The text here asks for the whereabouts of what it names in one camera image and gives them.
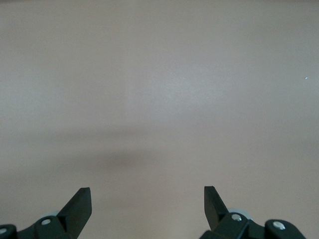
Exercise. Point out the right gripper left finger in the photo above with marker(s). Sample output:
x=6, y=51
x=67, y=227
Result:
x=72, y=214

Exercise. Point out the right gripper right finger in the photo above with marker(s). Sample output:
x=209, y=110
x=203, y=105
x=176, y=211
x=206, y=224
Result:
x=216, y=214

